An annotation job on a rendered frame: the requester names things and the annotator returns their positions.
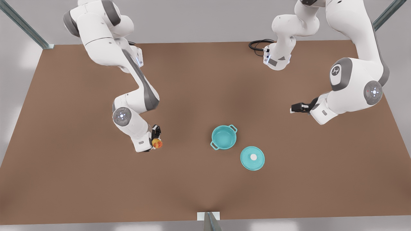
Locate teal pot lid white knob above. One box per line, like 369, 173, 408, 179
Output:
240, 146, 266, 171

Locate teal pot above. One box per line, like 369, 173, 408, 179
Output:
210, 124, 238, 150

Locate black cable loop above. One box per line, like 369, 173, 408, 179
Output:
249, 39, 276, 57

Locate silver frame post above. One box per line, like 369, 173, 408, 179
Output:
372, 0, 407, 31
0, 0, 55, 49
197, 212, 223, 231

